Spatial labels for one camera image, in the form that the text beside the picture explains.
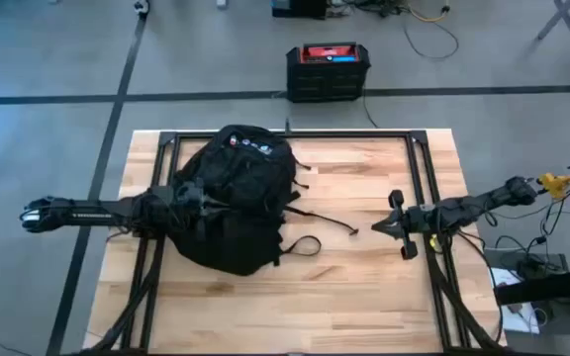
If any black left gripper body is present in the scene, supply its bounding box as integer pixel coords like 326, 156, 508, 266
173, 177, 213, 224

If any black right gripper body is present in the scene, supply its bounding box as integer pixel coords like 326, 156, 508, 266
388, 189, 425, 262

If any black backpack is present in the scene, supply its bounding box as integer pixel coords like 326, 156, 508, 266
168, 123, 360, 277

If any black power adapter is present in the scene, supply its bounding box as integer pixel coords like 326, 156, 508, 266
515, 256, 546, 281

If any white paper sheet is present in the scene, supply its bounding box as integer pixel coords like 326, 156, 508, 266
490, 266, 541, 335

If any black flat beam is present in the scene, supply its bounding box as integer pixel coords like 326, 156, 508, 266
493, 264, 570, 307

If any red black power station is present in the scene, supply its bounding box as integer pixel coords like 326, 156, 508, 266
285, 42, 371, 104

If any grey floor board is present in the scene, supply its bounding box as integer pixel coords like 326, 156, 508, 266
482, 246, 570, 338

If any black computer box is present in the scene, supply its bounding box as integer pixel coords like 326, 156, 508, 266
270, 0, 330, 20

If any grey metal table leg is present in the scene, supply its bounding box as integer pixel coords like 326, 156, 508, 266
535, 0, 570, 41

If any black aluminium rig frame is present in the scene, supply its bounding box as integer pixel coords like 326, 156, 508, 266
74, 129, 509, 356

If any black cable harness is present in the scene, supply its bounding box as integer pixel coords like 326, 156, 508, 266
81, 235, 167, 355
427, 235, 505, 353

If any black power cable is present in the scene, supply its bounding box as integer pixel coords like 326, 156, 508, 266
361, 83, 380, 130

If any yellow cable connector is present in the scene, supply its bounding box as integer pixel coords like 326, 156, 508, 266
535, 171, 570, 202

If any black looped floor cable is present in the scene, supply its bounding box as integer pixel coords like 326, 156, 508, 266
402, 19, 460, 61

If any yellow floor cable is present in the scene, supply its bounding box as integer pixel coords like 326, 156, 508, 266
406, 3, 452, 24

